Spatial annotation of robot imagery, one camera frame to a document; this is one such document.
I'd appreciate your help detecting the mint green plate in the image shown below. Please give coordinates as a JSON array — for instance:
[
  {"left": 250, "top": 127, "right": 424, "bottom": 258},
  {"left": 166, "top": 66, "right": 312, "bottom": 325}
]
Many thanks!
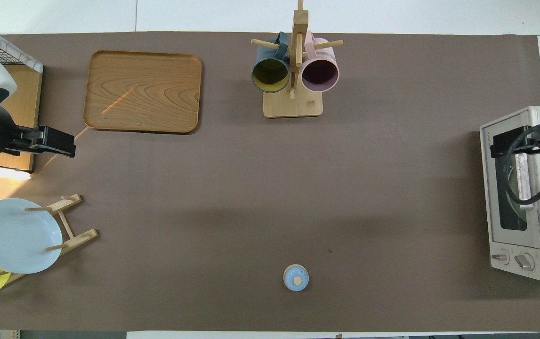
[{"left": 507, "top": 165, "right": 529, "bottom": 224}]

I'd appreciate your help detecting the brown table mat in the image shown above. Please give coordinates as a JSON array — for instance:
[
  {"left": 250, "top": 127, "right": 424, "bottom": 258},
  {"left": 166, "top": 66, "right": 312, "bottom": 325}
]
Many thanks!
[{"left": 0, "top": 32, "right": 540, "bottom": 332}]

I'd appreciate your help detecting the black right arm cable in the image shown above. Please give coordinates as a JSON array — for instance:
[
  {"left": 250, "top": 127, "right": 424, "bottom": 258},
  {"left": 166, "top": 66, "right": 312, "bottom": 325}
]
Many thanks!
[{"left": 502, "top": 121, "right": 540, "bottom": 205}]

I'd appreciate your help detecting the pink mug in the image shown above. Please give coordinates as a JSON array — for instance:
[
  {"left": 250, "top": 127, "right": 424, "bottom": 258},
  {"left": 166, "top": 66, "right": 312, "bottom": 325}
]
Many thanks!
[{"left": 301, "top": 31, "right": 340, "bottom": 93}]

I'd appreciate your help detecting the glass oven door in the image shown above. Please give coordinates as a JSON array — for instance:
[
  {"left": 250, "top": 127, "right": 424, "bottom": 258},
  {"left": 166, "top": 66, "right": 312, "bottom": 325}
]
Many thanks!
[{"left": 480, "top": 109, "right": 540, "bottom": 250}]

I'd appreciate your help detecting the wooden plate rack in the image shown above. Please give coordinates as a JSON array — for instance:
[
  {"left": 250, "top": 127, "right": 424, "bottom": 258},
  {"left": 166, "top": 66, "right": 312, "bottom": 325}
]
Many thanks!
[{"left": 0, "top": 194, "right": 98, "bottom": 285}]

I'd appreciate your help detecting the wooden serving tray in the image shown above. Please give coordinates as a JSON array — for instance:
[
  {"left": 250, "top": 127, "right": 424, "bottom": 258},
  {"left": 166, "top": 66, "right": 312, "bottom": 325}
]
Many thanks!
[{"left": 83, "top": 50, "right": 202, "bottom": 135}]

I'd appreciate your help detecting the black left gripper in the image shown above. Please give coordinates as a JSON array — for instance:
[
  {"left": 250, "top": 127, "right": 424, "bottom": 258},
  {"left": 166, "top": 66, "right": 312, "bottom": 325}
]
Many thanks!
[{"left": 16, "top": 125, "right": 77, "bottom": 159}]

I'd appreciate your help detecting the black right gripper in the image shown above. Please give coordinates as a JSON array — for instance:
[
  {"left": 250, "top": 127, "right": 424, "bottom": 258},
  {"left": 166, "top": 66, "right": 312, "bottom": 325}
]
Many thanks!
[{"left": 490, "top": 121, "right": 540, "bottom": 159}]

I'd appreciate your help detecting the dark teal mug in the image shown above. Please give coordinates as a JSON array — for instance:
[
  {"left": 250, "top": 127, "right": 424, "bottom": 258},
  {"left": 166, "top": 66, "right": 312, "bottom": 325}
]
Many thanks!
[{"left": 251, "top": 32, "right": 291, "bottom": 94}]

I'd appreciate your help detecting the wooden shelf with wire basket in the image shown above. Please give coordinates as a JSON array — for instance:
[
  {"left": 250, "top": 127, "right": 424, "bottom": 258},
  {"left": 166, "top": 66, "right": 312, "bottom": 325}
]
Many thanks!
[{"left": 0, "top": 19, "right": 44, "bottom": 179}]

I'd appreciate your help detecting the wooden mug tree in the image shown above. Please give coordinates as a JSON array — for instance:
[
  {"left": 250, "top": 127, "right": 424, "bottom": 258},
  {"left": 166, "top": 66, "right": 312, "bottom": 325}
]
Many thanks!
[{"left": 251, "top": 0, "right": 344, "bottom": 118}]

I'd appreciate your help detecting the light blue plate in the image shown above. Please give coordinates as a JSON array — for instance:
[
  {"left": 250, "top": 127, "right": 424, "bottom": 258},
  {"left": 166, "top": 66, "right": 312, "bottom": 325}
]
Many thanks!
[{"left": 0, "top": 198, "right": 63, "bottom": 274}]

